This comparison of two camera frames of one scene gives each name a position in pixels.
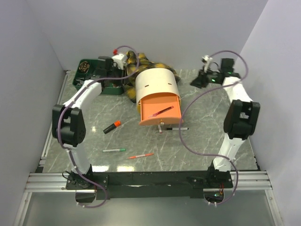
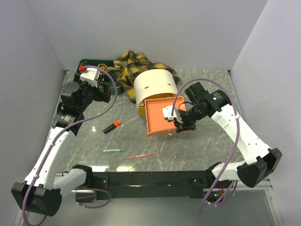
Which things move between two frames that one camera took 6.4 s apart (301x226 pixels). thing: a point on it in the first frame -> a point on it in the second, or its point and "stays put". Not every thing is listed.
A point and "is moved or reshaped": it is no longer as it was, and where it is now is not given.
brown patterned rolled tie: (83, 66) stays put
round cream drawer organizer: (158, 97) is moved or reshaped
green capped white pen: (114, 150) stays put
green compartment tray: (88, 69) stays put
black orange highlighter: (113, 125) stays put
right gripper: (201, 82) -> (183, 125)
